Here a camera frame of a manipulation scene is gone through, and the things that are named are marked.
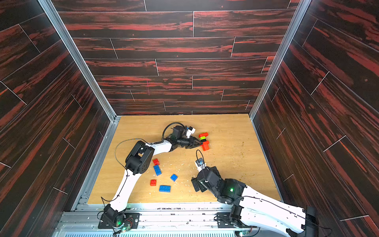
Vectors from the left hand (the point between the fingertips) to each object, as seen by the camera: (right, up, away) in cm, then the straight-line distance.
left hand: (202, 144), depth 97 cm
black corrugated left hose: (-23, +4, -20) cm, 31 cm away
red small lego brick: (-30, -11, -6) cm, 32 cm away
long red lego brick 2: (+2, -1, 0) cm, 2 cm away
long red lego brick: (+3, +7, +4) cm, 8 cm away
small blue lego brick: (-18, -19, -11) cm, 28 cm away
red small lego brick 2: (-30, -22, -11) cm, 39 cm away
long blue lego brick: (-29, -15, -6) cm, 33 cm away
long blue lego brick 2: (-22, -24, -15) cm, 36 cm away
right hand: (-2, -12, -21) cm, 25 cm away
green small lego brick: (0, +4, +1) cm, 5 cm away
